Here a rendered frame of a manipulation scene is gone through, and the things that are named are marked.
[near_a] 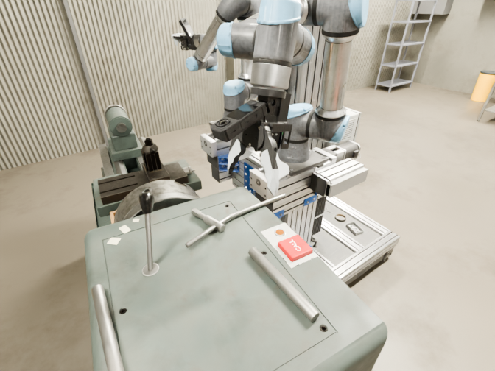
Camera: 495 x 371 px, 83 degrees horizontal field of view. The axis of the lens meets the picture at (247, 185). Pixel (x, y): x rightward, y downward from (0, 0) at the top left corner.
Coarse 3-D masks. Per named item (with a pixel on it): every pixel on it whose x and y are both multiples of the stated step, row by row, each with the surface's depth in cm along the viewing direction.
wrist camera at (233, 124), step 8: (248, 104) 55; (256, 104) 54; (264, 104) 54; (232, 112) 54; (240, 112) 53; (248, 112) 52; (256, 112) 53; (264, 112) 54; (224, 120) 51; (232, 120) 52; (240, 120) 51; (248, 120) 52; (256, 120) 54; (216, 128) 51; (224, 128) 50; (232, 128) 50; (240, 128) 52; (216, 136) 52; (224, 136) 50; (232, 136) 51
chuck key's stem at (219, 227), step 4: (196, 208) 77; (192, 212) 76; (196, 212) 76; (200, 212) 76; (200, 216) 75; (204, 216) 74; (208, 216) 73; (204, 220) 73; (208, 220) 73; (212, 220) 72; (216, 220) 72; (208, 224) 73; (212, 224) 72; (216, 224) 71; (220, 224) 71; (216, 228) 71; (220, 228) 70; (224, 228) 72; (220, 232) 71
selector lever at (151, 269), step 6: (150, 222) 61; (150, 228) 61; (150, 234) 61; (150, 240) 61; (150, 246) 61; (150, 252) 61; (150, 258) 61; (150, 264) 61; (156, 264) 63; (144, 270) 61; (150, 270) 61; (156, 270) 61
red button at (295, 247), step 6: (288, 240) 68; (294, 240) 68; (300, 240) 68; (282, 246) 66; (288, 246) 66; (294, 246) 66; (300, 246) 66; (306, 246) 66; (288, 252) 64; (294, 252) 64; (300, 252) 64; (306, 252) 64; (294, 258) 63
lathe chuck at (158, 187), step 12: (156, 180) 96; (168, 180) 97; (132, 192) 93; (156, 192) 90; (168, 192) 90; (180, 192) 93; (192, 192) 99; (120, 204) 93; (132, 204) 89; (120, 216) 90
